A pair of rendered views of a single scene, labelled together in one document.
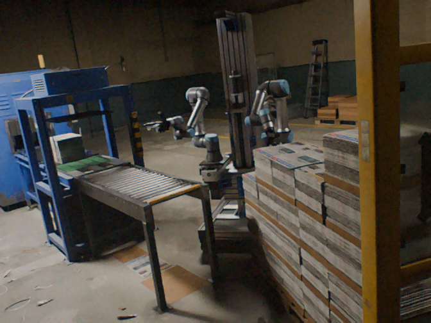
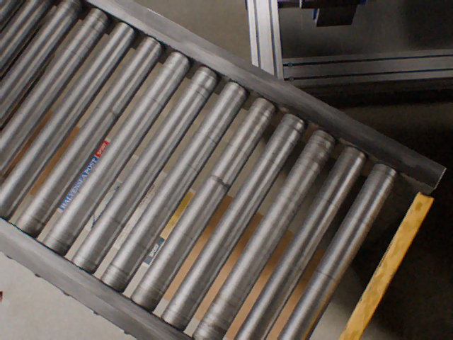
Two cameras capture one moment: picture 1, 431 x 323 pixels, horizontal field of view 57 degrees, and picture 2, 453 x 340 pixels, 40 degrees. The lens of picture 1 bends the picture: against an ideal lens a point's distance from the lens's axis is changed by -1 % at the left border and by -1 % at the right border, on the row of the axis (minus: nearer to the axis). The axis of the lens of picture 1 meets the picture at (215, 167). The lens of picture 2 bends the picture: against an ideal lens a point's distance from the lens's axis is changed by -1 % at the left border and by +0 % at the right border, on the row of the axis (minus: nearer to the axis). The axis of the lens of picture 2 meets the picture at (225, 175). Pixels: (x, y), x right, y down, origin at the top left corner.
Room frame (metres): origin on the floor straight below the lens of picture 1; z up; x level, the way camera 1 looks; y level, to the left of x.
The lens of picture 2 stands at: (2.67, 0.53, 1.92)
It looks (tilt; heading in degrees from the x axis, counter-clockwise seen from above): 74 degrees down; 344
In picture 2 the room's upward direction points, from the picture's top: 7 degrees counter-clockwise
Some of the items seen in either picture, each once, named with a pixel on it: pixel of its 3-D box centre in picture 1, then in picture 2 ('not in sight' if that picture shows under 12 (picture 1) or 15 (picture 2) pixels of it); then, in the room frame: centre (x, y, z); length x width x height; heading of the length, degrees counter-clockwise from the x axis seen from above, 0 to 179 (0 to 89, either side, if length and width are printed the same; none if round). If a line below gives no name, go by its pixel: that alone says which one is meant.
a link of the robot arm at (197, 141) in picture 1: (198, 118); not in sight; (3.58, 0.10, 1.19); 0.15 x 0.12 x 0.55; 45
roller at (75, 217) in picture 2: (140, 185); (119, 150); (3.11, 0.61, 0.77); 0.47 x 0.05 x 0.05; 127
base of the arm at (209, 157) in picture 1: (213, 154); not in sight; (3.48, 0.00, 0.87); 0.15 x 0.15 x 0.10
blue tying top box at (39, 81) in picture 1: (70, 81); not in sight; (4.03, 1.30, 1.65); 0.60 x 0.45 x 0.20; 127
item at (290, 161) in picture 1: (306, 157); not in sight; (2.27, -0.53, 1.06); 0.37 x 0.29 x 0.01; 105
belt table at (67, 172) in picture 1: (88, 169); not in sight; (4.03, 1.30, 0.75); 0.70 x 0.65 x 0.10; 37
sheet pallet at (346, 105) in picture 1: (347, 109); not in sight; (8.84, -3.06, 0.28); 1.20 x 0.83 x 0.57; 37
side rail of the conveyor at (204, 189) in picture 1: (160, 179); (141, 28); (3.37, 0.49, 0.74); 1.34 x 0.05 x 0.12; 37
